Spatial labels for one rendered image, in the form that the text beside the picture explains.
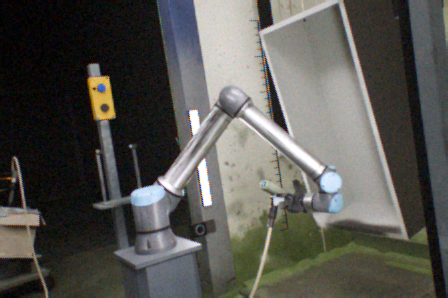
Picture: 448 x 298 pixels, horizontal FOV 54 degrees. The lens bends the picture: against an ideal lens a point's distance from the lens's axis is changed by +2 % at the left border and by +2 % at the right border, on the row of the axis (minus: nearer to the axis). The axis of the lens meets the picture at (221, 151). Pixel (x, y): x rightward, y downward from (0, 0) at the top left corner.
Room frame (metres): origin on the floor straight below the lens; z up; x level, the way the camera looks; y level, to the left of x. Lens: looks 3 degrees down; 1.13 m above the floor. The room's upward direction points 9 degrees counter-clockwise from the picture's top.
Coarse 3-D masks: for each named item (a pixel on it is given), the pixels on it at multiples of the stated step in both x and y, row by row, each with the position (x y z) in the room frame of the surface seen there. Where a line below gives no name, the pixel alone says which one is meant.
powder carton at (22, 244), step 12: (0, 216) 3.48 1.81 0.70; (12, 216) 3.52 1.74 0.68; (24, 216) 3.58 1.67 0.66; (36, 216) 3.64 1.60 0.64; (0, 228) 3.49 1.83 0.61; (12, 228) 3.54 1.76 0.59; (24, 228) 3.60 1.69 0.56; (0, 240) 3.48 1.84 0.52; (12, 240) 3.53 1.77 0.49; (24, 240) 3.59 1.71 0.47; (0, 252) 3.47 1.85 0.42; (12, 252) 3.52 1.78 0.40; (24, 252) 3.58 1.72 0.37
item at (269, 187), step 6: (270, 180) 2.20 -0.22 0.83; (264, 186) 2.16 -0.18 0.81; (270, 186) 2.17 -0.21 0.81; (276, 186) 2.20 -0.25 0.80; (270, 192) 2.19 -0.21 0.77; (276, 192) 2.20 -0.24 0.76; (282, 192) 2.24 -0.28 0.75; (288, 192) 2.28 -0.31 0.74; (270, 198) 2.23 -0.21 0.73; (270, 204) 2.21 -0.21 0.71; (270, 210) 2.20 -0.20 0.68; (276, 210) 2.20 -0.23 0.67; (270, 216) 2.18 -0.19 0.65; (270, 222) 2.17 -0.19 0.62
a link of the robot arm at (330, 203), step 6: (336, 192) 1.99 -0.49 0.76; (312, 198) 2.04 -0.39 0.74; (318, 198) 2.01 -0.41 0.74; (324, 198) 1.98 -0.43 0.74; (330, 198) 1.97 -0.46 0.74; (336, 198) 1.96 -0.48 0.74; (342, 198) 2.01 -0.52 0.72; (312, 204) 2.03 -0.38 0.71; (318, 204) 2.01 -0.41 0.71; (324, 204) 1.98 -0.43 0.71; (330, 204) 1.96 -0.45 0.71; (336, 204) 1.96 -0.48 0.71; (342, 204) 2.00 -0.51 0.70; (318, 210) 2.02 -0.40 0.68; (324, 210) 2.00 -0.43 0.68; (330, 210) 1.97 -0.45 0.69; (336, 210) 1.97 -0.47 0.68
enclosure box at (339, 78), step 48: (336, 0) 2.00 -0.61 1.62; (384, 0) 2.13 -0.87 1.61; (288, 48) 2.59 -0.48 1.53; (336, 48) 2.52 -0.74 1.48; (384, 48) 2.11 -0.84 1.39; (288, 96) 2.56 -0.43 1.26; (336, 96) 2.64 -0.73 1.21; (384, 96) 2.09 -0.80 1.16; (336, 144) 2.75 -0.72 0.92; (384, 144) 2.06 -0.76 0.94; (384, 192) 2.58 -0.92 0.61
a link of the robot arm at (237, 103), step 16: (224, 96) 1.92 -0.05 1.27; (240, 96) 1.88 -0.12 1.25; (240, 112) 1.87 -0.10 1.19; (256, 112) 1.88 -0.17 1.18; (256, 128) 1.89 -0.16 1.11; (272, 128) 1.87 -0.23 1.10; (272, 144) 1.89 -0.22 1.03; (288, 144) 1.86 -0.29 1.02; (304, 160) 1.85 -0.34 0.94; (320, 176) 1.85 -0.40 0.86; (336, 176) 1.83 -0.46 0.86
